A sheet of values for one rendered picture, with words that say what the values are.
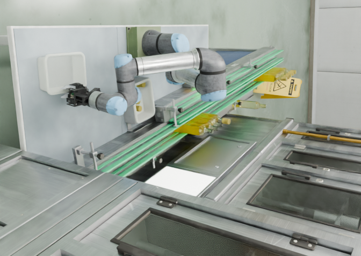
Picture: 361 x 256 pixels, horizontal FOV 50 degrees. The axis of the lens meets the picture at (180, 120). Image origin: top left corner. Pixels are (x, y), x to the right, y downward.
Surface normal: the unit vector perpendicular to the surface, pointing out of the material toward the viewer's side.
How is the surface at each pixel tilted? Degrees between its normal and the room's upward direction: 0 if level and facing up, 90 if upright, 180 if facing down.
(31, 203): 91
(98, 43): 0
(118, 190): 90
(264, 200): 90
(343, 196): 90
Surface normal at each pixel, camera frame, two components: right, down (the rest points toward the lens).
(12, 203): -0.09, -0.94
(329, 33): -0.55, 0.34
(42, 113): 0.83, 0.12
